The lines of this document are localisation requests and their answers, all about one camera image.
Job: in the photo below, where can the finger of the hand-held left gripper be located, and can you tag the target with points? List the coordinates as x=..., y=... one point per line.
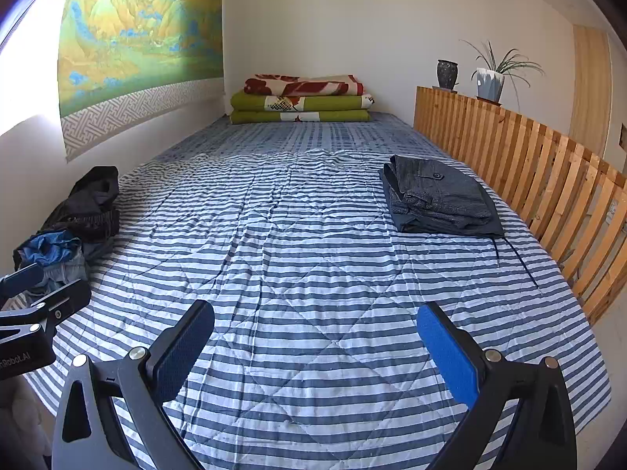
x=68, y=298
x=22, y=280

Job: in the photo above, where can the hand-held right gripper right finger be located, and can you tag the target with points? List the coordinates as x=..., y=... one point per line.
x=448, y=357

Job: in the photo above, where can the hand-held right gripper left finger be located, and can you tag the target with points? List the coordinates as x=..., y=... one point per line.
x=181, y=352

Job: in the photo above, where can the black yellow-striped garment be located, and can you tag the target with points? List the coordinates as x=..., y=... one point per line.
x=90, y=227

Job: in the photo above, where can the grey-blue jeans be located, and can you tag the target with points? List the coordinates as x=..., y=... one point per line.
x=68, y=271

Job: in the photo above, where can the crumpled blue garment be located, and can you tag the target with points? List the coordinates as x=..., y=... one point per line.
x=49, y=247

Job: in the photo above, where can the blue white striped bed quilt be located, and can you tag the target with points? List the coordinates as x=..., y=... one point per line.
x=294, y=254

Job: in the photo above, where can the green floral folded quilt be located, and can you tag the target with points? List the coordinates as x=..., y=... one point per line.
x=254, y=117
x=254, y=102

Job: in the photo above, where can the blue checked bed sheet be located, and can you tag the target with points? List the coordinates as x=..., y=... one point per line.
x=318, y=134

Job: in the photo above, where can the potted plant in white pot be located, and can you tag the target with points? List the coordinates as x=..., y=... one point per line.
x=489, y=85

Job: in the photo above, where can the dark ceramic vase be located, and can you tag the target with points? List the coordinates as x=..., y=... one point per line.
x=447, y=76

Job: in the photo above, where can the wooden slatted bed rail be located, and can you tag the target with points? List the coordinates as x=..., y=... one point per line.
x=548, y=166

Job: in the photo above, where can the landscape painting wall scroll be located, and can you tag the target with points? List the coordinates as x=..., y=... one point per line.
x=137, y=19

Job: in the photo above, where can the light wooden wall panel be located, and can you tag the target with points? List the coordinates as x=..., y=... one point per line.
x=590, y=88

